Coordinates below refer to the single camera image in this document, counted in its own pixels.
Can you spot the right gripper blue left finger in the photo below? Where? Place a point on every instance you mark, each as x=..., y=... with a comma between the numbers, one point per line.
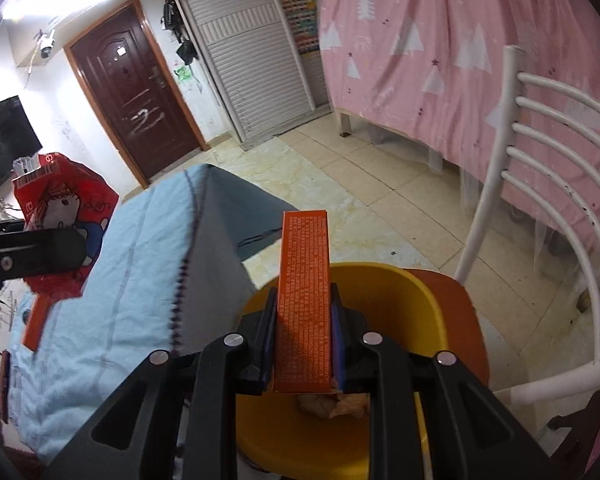
x=264, y=344

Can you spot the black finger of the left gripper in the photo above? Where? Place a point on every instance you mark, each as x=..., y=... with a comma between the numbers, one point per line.
x=40, y=252

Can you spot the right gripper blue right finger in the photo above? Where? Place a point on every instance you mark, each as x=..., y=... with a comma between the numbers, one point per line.
x=340, y=337

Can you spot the orange printed carton box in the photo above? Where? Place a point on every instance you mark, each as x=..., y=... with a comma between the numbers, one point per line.
x=303, y=353

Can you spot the red cartoon snack bag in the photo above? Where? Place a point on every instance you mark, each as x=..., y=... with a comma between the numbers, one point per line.
x=60, y=194

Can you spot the yellow plastic trash bin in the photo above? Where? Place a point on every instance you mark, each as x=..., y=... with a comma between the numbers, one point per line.
x=326, y=437

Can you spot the trash pieces inside bin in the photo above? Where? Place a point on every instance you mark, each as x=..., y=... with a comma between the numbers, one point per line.
x=329, y=406

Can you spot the orange chair seat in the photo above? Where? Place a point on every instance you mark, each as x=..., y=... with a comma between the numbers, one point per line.
x=460, y=319

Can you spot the light blue striped bedsheet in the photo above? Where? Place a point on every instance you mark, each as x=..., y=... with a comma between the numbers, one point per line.
x=171, y=276

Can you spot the dark red wooden door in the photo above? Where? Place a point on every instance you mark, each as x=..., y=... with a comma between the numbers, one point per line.
x=124, y=76

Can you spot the white louvered wardrobe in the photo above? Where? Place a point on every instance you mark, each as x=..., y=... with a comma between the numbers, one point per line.
x=250, y=53

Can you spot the black hanging bags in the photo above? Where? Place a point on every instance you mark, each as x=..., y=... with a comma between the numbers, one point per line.
x=173, y=22

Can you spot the white metal chair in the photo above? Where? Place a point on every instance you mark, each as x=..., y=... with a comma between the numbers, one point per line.
x=561, y=205

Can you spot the pink tree-patterned bed curtain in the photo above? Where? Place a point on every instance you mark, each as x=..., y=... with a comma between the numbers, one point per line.
x=432, y=69

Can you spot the black wall television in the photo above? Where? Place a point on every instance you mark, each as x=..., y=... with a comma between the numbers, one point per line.
x=17, y=137

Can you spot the white security camera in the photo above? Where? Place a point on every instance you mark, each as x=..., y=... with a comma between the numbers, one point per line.
x=45, y=44

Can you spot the colourful wall chart poster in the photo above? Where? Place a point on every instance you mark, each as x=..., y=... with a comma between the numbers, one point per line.
x=302, y=19

